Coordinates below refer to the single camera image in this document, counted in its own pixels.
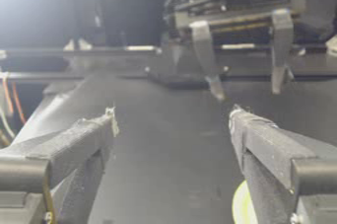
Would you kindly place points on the yellow plate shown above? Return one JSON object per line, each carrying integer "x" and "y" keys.
{"x": 244, "y": 208}

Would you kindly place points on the white tape strip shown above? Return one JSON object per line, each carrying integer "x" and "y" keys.
{"x": 140, "y": 48}
{"x": 239, "y": 46}

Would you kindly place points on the black table frame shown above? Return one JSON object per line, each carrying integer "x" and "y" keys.
{"x": 39, "y": 53}

